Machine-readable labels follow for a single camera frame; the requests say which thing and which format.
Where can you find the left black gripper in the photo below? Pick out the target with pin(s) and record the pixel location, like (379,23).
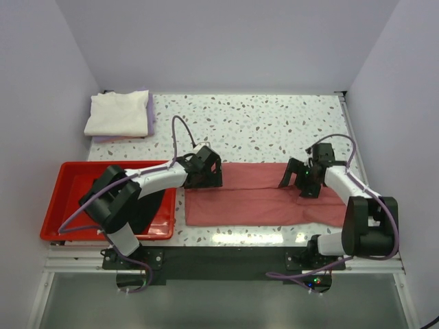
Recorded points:
(213,179)

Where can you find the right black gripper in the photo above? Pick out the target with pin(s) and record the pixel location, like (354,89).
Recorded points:
(295,166)

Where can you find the pink t shirt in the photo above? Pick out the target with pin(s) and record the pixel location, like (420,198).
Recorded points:
(250,196)

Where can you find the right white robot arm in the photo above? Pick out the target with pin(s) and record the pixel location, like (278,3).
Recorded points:
(370,227)

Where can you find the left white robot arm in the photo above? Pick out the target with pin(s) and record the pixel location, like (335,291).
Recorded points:
(150,179)

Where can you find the black t shirt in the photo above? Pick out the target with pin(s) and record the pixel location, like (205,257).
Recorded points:
(124,205)

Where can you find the folded lavender t shirt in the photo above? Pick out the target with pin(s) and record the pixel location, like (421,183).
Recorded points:
(151,120)

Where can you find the folded white t shirt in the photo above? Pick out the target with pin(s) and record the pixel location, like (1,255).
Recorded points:
(117,114)

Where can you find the red plastic bin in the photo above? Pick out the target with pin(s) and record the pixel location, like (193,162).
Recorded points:
(75,179)

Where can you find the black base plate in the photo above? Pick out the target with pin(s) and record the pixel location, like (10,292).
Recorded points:
(158,265)

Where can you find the aluminium frame rail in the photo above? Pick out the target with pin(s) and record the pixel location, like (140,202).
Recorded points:
(76,292)

